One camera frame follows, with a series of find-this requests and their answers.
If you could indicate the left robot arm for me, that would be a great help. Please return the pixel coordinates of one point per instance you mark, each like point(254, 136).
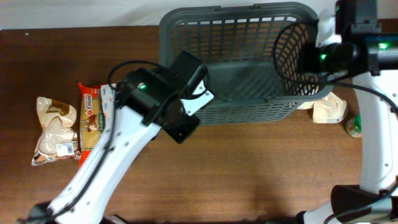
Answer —
point(146, 102)

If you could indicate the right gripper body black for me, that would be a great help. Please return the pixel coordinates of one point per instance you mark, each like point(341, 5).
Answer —
point(326, 61)

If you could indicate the cream paper bag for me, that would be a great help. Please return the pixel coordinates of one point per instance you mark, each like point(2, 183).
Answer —
point(328, 110)

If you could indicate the green lid glass jar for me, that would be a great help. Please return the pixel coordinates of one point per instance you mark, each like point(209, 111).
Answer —
point(353, 126)

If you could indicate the grey plastic shopping basket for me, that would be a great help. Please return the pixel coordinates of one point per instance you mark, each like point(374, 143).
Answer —
point(251, 53)

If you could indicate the tissue packets multipack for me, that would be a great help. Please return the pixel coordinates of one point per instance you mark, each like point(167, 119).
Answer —
point(108, 96)

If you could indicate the red orange pasta packet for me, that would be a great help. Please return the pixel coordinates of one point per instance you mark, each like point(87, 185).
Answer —
point(92, 120)

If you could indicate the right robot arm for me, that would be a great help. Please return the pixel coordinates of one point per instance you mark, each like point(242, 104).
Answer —
point(350, 40)

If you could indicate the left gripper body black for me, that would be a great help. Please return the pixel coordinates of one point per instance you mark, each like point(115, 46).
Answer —
point(185, 129)

